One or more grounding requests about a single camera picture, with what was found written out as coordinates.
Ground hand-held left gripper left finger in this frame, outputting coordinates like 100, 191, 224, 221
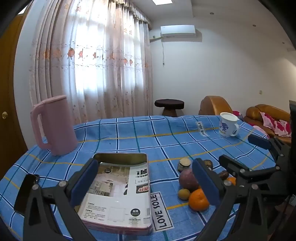
23, 158, 99, 241

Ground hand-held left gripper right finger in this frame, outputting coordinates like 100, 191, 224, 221
191, 158, 270, 241

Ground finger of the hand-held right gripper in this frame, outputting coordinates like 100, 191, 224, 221
248, 134, 279, 152
218, 154, 282, 186

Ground round purple passion fruit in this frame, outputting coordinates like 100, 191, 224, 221
179, 168, 201, 193

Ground small yellow-green fruit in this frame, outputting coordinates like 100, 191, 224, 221
178, 188, 191, 201

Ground layered chocolate cake cup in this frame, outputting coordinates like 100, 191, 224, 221
178, 158, 192, 172

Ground metal tin tray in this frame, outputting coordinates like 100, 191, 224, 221
77, 152, 153, 235

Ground pink floral pillow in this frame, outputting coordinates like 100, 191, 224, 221
260, 112, 292, 137

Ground brown leather sofa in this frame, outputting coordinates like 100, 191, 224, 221
243, 104, 292, 145

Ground white mug with blue print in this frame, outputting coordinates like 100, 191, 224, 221
219, 112, 241, 137

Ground printed paper sheet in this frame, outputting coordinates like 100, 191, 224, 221
78, 162, 151, 226

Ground pink plastic pitcher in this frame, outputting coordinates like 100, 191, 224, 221
30, 95, 78, 156

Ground black smartphone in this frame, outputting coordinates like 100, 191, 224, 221
13, 174, 40, 216

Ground blue checked tablecloth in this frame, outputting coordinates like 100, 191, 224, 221
0, 115, 278, 241

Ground dark wooden stool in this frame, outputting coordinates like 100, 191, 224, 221
154, 99, 185, 117

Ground wooden door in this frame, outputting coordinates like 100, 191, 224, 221
0, 14, 28, 179

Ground floral sheer curtain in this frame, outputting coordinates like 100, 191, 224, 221
29, 0, 153, 127

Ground white wall air conditioner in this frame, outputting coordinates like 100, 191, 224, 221
160, 25, 196, 37

